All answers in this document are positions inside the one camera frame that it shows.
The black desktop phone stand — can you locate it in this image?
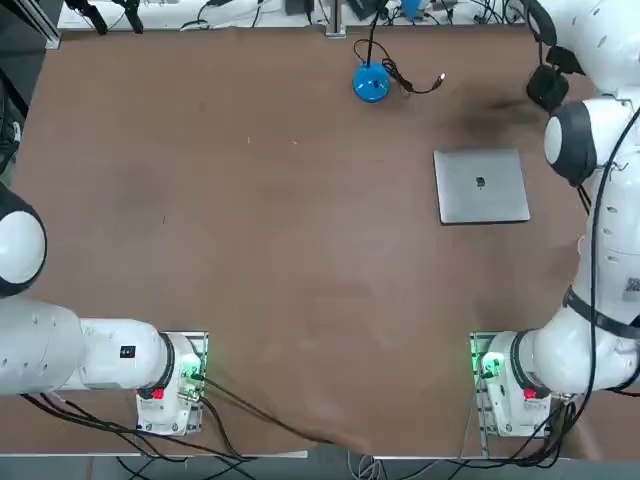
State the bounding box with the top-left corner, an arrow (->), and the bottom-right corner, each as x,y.
525,64 -> 570,113

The blue desk lamp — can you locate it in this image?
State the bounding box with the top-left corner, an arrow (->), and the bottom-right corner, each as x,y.
352,0 -> 430,104

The thick black base cable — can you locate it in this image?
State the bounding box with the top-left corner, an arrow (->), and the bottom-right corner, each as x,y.
197,373 -> 371,451

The black left arm cable bundle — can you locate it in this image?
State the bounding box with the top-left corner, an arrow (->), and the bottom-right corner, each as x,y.
19,392 -> 256,461

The grey laptop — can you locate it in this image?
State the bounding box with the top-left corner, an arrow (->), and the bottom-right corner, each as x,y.
432,144 -> 532,227

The black right base cable bundle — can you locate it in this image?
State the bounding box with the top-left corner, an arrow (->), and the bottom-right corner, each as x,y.
499,389 -> 640,461

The aluminium post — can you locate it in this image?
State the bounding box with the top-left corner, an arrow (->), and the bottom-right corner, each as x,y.
324,0 -> 348,38

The aluminium frame rail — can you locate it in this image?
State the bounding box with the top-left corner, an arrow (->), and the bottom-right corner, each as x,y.
9,0 -> 62,50

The black lamp cable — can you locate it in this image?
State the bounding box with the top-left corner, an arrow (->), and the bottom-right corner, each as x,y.
353,38 -> 447,99

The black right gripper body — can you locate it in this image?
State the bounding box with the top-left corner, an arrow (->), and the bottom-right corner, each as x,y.
544,46 -> 584,76

